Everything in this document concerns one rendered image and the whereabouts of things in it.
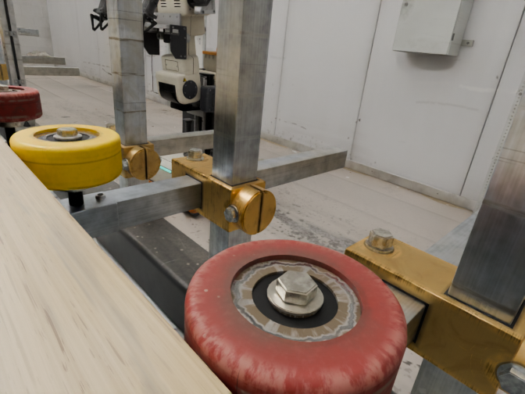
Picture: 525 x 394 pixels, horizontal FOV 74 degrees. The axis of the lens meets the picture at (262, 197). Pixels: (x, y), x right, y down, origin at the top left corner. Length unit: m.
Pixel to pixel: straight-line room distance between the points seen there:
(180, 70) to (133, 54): 1.54
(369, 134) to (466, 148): 0.79
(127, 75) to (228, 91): 0.24
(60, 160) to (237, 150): 0.15
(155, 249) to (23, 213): 0.35
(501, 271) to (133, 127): 0.49
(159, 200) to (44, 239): 0.20
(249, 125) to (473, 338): 0.25
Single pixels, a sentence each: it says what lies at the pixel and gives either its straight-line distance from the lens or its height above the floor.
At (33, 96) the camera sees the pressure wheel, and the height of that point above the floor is 0.90.
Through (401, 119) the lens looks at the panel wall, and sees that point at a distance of 3.16.
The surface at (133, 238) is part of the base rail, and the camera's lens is 0.58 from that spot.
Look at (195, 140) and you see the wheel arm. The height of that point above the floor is 0.81.
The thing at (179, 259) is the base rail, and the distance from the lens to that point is 0.52.
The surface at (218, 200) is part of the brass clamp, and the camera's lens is 0.37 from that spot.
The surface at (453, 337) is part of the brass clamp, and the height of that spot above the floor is 0.83.
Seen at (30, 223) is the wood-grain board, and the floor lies 0.90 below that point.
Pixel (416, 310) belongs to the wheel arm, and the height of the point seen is 0.85.
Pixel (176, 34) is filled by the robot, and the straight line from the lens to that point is 2.00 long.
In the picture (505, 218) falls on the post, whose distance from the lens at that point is 0.23.
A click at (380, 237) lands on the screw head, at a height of 0.87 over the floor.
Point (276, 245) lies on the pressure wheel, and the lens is 0.16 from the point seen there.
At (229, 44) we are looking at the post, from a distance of 0.35.
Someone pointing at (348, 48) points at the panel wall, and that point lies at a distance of 3.43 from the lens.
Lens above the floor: 0.99
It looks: 23 degrees down
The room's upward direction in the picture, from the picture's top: 6 degrees clockwise
